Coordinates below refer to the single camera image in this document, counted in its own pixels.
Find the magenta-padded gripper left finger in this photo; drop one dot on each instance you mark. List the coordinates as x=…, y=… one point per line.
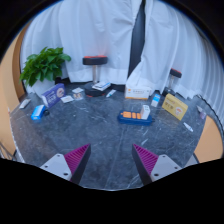
x=77, y=159

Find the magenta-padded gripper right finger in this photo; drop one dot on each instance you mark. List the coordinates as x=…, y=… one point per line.
x=146, y=160

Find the blue power strip orange sockets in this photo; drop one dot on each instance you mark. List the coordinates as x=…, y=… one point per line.
x=130, y=117

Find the white ointment tube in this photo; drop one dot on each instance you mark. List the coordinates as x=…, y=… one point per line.
x=188, y=127

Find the small white sachet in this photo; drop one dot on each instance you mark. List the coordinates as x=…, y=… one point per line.
x=67, y=99

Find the yellow tea box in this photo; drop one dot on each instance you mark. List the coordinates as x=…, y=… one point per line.
x=175, y=106

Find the bright blue small box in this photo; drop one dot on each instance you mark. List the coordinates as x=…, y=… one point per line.
x=37, y=112

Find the orange wooden panel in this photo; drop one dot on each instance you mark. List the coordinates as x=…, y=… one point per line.
x=209, y=140

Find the purple carton box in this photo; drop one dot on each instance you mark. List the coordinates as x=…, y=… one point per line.
x=53, y=95

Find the small printed sachet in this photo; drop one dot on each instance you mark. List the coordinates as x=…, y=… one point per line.
x=78, y=90

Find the white orange medicine box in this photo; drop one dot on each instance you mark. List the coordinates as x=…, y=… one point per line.
x=137, y=92

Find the white marker pen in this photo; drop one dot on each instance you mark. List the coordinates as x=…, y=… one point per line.
x=110, y=93

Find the small white packet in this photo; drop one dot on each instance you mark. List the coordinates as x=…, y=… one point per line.
x=199, y=108

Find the small white flat item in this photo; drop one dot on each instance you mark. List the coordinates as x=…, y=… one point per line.
x=25, y=103

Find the white wrapped pack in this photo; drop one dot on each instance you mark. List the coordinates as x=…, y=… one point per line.
x=101, y=86

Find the black red-topped stool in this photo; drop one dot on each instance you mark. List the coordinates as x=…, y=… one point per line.
x=175, y=74
x=95, y=60

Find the green potted plant white pot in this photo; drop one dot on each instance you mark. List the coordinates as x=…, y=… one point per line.
x=42, y=66

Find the white curtain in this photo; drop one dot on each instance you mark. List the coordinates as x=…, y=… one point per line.
x=100, y=33
x=180, y=43

